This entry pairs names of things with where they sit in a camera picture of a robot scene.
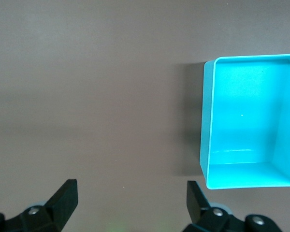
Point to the teal plastic bin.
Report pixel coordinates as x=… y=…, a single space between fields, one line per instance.
x=241 y=116

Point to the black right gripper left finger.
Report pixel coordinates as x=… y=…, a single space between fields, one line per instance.
x=50 y=212

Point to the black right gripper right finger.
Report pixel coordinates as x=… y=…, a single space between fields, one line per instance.
x=207 y=217

